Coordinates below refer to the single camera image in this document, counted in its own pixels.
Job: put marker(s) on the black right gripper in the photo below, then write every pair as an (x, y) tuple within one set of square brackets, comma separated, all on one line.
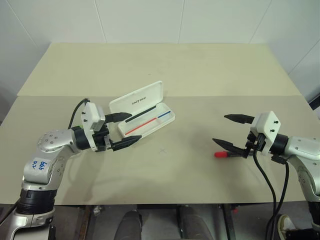
[(258, 143)]

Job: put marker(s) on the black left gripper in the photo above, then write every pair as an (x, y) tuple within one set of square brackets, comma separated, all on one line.
[(100, 140)]

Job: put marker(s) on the red capped black marker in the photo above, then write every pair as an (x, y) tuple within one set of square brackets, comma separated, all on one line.
[(220, 154)]

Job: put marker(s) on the white plastic pencil case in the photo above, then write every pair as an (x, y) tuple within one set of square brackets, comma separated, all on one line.
[(140, 100)]

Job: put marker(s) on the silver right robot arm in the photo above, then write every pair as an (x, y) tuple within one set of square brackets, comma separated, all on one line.
[(300, 147)]

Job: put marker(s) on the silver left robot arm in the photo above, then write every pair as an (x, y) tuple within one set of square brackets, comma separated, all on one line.
[(50, 142)]

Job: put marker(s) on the thin red pencil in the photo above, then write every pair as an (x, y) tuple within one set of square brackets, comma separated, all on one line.
[(140, 127)]

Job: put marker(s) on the thin black pen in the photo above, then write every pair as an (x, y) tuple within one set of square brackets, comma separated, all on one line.
[(142, 113)]

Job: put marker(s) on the small metal table fitting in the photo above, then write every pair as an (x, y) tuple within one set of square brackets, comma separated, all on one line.
[(98, 210)]

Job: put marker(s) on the dark rounded shape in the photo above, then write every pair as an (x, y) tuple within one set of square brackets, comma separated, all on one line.
[(131, 225)]

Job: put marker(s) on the black and white shoe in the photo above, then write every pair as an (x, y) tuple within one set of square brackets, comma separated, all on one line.
[(286, 225)]

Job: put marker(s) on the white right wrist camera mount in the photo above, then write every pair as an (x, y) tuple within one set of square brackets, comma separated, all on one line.
[(267, 125)]

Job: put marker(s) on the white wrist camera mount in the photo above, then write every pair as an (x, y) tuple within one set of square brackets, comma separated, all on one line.
[(267, 125), (91, 115)]

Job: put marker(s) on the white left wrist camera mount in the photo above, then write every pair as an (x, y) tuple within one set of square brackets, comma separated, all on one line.
[(91, 115)]

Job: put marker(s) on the dark object by wall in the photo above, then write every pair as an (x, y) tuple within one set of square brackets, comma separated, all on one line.
[(315, 103)]

